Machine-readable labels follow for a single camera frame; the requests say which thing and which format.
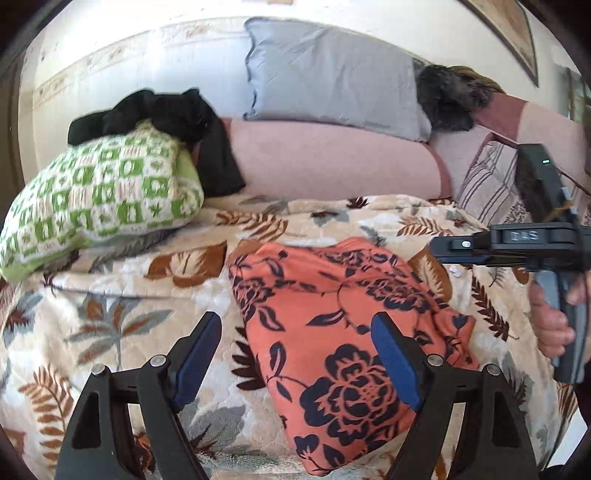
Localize orange floral garment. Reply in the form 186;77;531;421
228;238;478;476

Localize person right hand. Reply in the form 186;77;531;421
529;273;590;363

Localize striped pillow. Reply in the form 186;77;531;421
457;140;531;225

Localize cream leaf pattern blanket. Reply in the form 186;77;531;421
1;195;577;479

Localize dark furry item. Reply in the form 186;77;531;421
417;65;495;132

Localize pink bolster cushion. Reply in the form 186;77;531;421
224;94;588;200

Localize grey pillow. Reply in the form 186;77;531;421
245;17;432;142

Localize green white patterned pillow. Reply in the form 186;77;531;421
1;121;204;283

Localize black cloth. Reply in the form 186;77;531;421
67;89;245;198

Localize framed wall picture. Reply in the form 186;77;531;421
461;0;539;87

